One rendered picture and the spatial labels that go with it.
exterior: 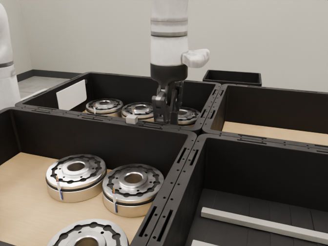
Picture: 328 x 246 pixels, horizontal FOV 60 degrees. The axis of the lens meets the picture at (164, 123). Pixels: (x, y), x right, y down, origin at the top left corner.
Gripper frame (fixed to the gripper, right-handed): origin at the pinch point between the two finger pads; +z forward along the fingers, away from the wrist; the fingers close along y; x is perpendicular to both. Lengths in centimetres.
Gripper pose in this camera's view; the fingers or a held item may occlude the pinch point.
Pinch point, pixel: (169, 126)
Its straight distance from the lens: 61.8
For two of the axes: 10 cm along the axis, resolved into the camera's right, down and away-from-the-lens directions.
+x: 9.5, 1.3, -3.0
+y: -3.2, 3.9, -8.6
